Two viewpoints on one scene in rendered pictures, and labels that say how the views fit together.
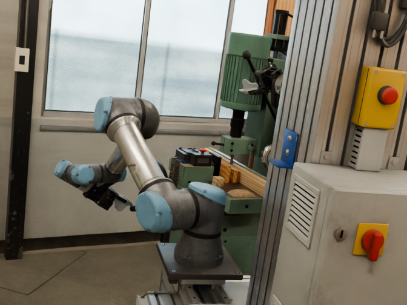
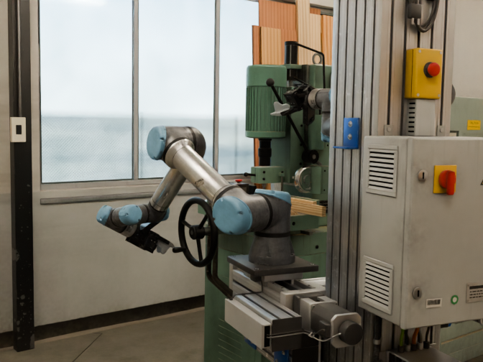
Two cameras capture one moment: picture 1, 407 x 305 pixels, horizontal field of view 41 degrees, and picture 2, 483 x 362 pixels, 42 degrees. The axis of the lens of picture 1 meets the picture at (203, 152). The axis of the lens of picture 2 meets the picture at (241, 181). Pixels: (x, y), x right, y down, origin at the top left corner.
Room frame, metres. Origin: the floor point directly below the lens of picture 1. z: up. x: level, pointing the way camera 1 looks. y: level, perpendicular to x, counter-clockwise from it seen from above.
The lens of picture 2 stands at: (-0.40, 0.34, 1.26)
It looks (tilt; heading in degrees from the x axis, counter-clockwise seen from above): 5 degrees down; 352
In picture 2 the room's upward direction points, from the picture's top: 1 degrees clockwise
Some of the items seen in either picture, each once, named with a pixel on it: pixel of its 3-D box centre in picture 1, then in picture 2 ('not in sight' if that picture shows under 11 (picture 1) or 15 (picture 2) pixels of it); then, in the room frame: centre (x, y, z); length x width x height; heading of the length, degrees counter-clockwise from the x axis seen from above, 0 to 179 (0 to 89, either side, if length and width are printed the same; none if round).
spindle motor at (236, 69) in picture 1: (244, 71); (265, 102); (2.30, -0.13, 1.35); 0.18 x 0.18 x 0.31
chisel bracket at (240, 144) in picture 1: (237, 147); (268, 176); (2.31, -0.14, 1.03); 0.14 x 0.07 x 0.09; 118
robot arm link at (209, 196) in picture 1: (203, 206); (271, 209); (1.56, -0.02, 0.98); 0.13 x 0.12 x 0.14; 126
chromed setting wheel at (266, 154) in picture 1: (274, 156); (305, 179); (2.25, -0.30, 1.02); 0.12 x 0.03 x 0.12; 118
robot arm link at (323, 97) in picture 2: not in sight; (333, 99); (1.81, -0.28, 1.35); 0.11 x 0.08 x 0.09; 27
